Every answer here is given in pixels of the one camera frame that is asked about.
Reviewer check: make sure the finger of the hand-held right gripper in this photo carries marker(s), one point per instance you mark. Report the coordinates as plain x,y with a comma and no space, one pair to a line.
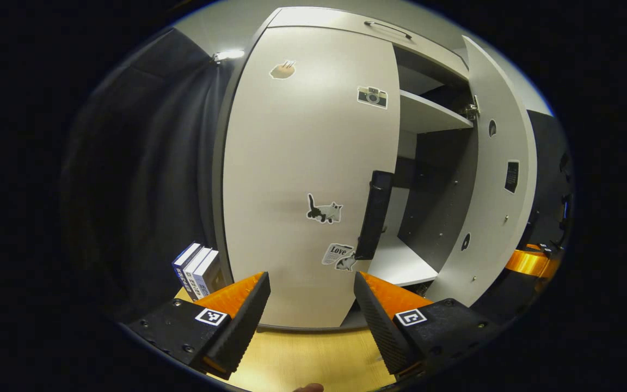
531,262

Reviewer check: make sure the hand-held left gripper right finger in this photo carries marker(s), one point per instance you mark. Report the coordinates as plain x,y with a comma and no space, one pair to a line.
384,332

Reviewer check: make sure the white cabinet door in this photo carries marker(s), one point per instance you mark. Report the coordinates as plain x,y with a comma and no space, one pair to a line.
292,152
487,218

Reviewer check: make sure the white book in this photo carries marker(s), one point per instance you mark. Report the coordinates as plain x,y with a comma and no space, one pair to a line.
196,269

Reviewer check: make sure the white cabinet shelf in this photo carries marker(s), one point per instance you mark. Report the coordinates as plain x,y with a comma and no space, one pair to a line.
428,114
400,264

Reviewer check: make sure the white double-door shoe cabinet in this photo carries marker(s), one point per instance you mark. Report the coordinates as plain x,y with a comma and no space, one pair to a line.
433,185

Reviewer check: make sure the plain black backdrop cloth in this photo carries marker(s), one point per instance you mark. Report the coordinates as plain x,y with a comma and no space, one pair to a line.
145,163

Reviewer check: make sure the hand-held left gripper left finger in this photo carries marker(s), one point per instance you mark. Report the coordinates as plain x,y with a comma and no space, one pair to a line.
243,332

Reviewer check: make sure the ceiling light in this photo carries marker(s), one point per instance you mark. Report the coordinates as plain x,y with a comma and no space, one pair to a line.
229,54

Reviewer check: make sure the white cabinet drawer front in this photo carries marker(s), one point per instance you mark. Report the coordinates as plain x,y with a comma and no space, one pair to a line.
340,22

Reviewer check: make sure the light blue book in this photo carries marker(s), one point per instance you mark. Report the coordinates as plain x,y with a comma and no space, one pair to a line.
208,272

